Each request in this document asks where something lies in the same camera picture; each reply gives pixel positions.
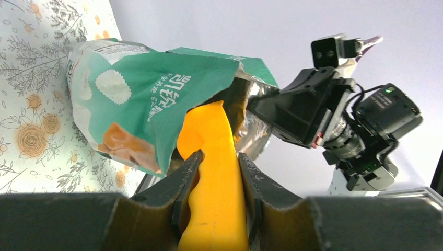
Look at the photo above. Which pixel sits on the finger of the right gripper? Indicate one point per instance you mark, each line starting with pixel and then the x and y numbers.
pixel 296 113

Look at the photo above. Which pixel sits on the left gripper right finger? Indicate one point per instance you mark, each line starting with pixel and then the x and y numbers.
pixel 281 220

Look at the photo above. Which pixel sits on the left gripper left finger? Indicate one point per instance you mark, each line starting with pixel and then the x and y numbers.
pixel 153 219

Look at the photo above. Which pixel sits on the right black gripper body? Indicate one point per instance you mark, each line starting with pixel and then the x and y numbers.
pixel 341 88

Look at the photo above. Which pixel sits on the orange plastic scoop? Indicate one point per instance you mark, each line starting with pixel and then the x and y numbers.
pixel 217 203

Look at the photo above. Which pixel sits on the green pet food bag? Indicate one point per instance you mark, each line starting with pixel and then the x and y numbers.
pixel 129 100

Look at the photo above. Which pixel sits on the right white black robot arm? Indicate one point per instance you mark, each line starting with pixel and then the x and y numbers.
pixel 357 131

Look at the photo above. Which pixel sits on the floral patterned table mat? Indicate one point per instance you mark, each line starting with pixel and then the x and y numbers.
pixel 42 151

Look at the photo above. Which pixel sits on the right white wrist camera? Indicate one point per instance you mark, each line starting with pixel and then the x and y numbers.
pixel 335 50

